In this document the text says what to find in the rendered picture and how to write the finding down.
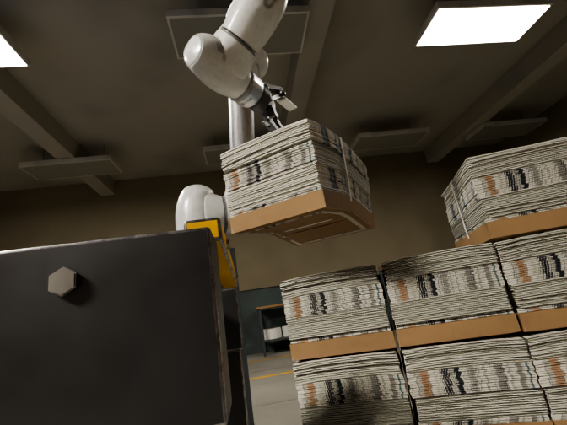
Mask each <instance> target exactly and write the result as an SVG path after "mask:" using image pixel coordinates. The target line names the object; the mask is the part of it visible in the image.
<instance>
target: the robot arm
mask: <svg viewBox="0 0 567 425"><path fill-rule="evenodd" d="M287 3H288V0H233V2H232V3H231V4H230V6H229V9H228V11H227V14H226V19H225V21H224V23H223V24H222V25H221V27H220V28H219V29H218V30H217V31H216V32H215V34H214V35H211V34H206V33H200V34H195V35H194V36H193V37H192V38H191V39H190V40H189V41H188V43H187V45H186V47H185V50H184V58H185V63H186V65H187V66H188V68H189V69H190V70H191V71H192V72H193V73H194V74H195V75H196V76H197V77H198V78H199V79H200V80H201V81H202V82H203V83H204V84H205V85H206V86H208V87H209V88H210V89H211V90H213V91H214V92H216V93H218V94H221V95H223V96H227V97H229V138H230V149H232V148H236V147H238V146H240V145H242V144H244V143H248V142H250V141H251V140H253V139H255V134H254V127H255V125H254V112H256V113H261V114H262V116H263V117H264V121H262V124H263V125H264V126H265V127H266V128H267V129H268V130H269V132H273V131H275V130H278V129H279V128H281V127H283V126H282V124H281V123H280V121H279V119H278V114H277V112H276V110H275V104H274V100H278V103H279V104H280V105H281V106H283V107H284V108H285V109H286V110H288V111H289V112H290V111H292V110H295V109H297V106H296V105H294V104H293V103H292V102H291V101H290V100H288V99H287V98H286V97H285V95H286V93H285V92H282V90H283V89H282V87H279V86H275V85H271V84H268V83H267V82H265V83H263V82H262V80H261V78H263V77H264V76H265V75H266V73H267V69H268V57H267V53H266V52H265V51H264V50H263V49H262V48H263V47H264V46H265V45H266V43H267V41H268V40H269V39H270V37H271V36H272V34H273V32H274V30H275V29H276V28H277V26H278V24H279V22H280V20H281V19H282V17H283V16H284V12H285V9H286V7H287ZM271 93H272V94H276V95H274V96H271ZM273 115H274V117H273V118H271V119H270V118H269V117H270V116H273ZM226 190H227V189H225V193H224V196H218V195H215V194H214V193H213V190H211V189H210V188H209V187H207V186H203V185H192V186H188V187H186V188H184V189H183V191H182V193H181V194H180V196H179V199H178V202H177V205H176V210H175V227H176V230H183V229H184V222H186V221H190V220H198V219H205V218H220V220H221V223H222V225H223V229H224V233H225V234H232V233H231V228H230V221H229V218H230V217H232V216H230V210H229V209H228V206H229V204H228V200H227V196H226V195H227V193H229V192H226Z"/></svg>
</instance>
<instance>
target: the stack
mask: <svg viewBox="0 0 567 425"><path fill-rule="evenodd" d="M377 268H378V267H376V265H369V266H357V267H351V268H346V269H341V270H336V271H331V272H323V273H317V274H313V275H309V276H304V277H297V278H294V279H290V280H287V281H283V282H280V283H282V284H280V287H281V290H283V292H281V294H282V297H283V296H284V297H283V298H282V300H283V304H285V306H284V308H285V312H284V313H285V314H286V317H285V318H287V319H286V320H287V321H286V324H287V323H288V325H287V327H288V333H289V340H290V342H291V343H290V344H296V343H302V342H313V341H320V340H326V339H333V338H339V337H345V336H357V335H363V334H369V333H376V332H382V331H393V329H392V323H393V322H392V323H391V320H392V319H393V321H394V325H393V326H395V327H394V328H395V330H398V329H404V328H410V327H416V326H422V325H434V324H440V323H446V322H452V321H459V320H470V319H477V318H483V317H489V316H495V315H507V314H513V313H517V314H520V313H526V312H532V311H539V310H545V309H556V308H563V307H567V229H560V230H555V231H551V232H546V233H541V234H533V235H528V236H524V237H519V238H515V239H508V240H504V241H500V242H496V243H487V244H480V245H468V246H463V247H458V248H453V249H448V250H440V251H435V252H430V253H426V254H422V255H416V256H409V257H404V258H401V259H397V260H394V261H388V262H384V263H381V270H380V272H381V273H382V277H381V274H380V272H379V271H378V269H377ZM382 278H383V280H384V283H385V286H386V291H387V292H386V291H385V288H384V284H382V283H383V281H382V282H381V280H382ZM284 291H285V292H284ZM386 293H388V298H389V301H390V302H389V304H390V307H391V314H392V319H391V320H390V317H389V316H388V313H387V306H386V301H387V298H386ZM287 307H288V308H287ZM397 348H399V347H397ZM397 348H396V347H395V348H388V349H381V350H374V351H368V352H356V353H349V354H342V355H335V356H328V357H321V358H308V359H301V360H298V361H296V362H295V364H294V365H293V366H294V367H293V370H294V374H295V376H294V377H295V381H296V384H295V386H297V387H296V389H297V390H298V401H299V403H300V412H301V417H302V418H301V420H302V422H303V425H415V423H416V420H417V423H416V425H417V424H418V425H486V424H499V423H513V422H541V421H550V420H549V418H551V419H552V420H553V421H555V420H567V327H560V328H553V329H547V330H540V331H528V332H524V331H518V332H512V333H505V334H499V335H492V336H480V337H473V338H466V339H459V340H453V341H446V342H433V343H427V344H420V345H413V346H406V347H401V351H400V350H397ZM398 352H400V353H398ZM400 356H401V358H400ZM401 360H402V361H401ZM403 370H404V372H403ZM403 374H406V375H403ZM404 377H405V378H407V379H404ZM405 380H406V381H407V382H406V383H405ZM406 384H407V387H406ZM407 388H408V389H409V390H407ZM408 392H409V393H410V394H409V393H408ZM408 395H410V396H411V397H408ZM409 399H411V401H410V400H409ZM411 402H412V405H413V407H412V406H410V404H411ZM412 411H413V412H412ZM414 413H415V415H414ZM413 416H415V417H416V418H415V417H414V419H413ZM414 420H415V422H414Z"/></svg>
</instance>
